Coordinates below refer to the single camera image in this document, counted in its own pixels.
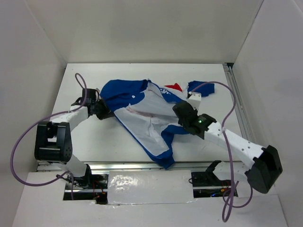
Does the blue white red jacket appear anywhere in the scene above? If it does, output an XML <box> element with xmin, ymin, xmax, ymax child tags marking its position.
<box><xmin>100</xmin><ymin>79</ymin><xmax>215</xmax><ymax>169</ymax></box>

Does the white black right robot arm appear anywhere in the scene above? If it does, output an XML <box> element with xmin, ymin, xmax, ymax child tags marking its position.
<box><xmin>172</xmin><ymin>101</ymin><xmax>283</xmax><ymax>194</ymax></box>

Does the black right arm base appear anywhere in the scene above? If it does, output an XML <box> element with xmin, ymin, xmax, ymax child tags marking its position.
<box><xmin>188</xmin><ymin>172</ymin><xmax>231</xmax><ymax>198</ymax></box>

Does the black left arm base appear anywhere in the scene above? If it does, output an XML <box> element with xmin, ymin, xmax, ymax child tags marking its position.
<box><xmin>63</xmin><ymin>174</ymin><xmax>108</xmax><ymax>205</ymax></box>

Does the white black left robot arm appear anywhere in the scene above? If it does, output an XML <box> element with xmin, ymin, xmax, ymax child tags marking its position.
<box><xmin>34</xmin><ymin>89</ymin><xmax>114</xmax><ymax>189</ymax></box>

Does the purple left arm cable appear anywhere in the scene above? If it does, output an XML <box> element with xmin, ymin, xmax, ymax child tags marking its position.
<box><xmin>10</xmin><ymin>73</ymin><xmax>92</xmax><ymax>198</ymax></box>

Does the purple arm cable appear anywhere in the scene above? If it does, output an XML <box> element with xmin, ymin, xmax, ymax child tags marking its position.
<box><xmin>10</xmin><ymin>73</ymin><xmax>92</xmax><ymax>198</ymax></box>
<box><xmin>189</xmin><ymin>81</ymin><xmax>252</xmax><ymax>223</ymax></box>

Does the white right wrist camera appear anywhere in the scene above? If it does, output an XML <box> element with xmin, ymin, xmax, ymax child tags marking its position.
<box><xmin>187</xmin><ymin>91</ymin><xmax>202</xmax><ymax>111</ymax></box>

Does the aluminium side rail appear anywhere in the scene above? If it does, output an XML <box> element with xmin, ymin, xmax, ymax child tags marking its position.
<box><xmin>223</xmin><ymin>63</ymin><xmax>252</xmax><ymax>140</ymax></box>

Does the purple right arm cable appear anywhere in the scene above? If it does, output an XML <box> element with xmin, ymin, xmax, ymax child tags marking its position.
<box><xmin>189</xmin><ymin>81</ymin><xmax>252</xmax><ymax>223</ymax></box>

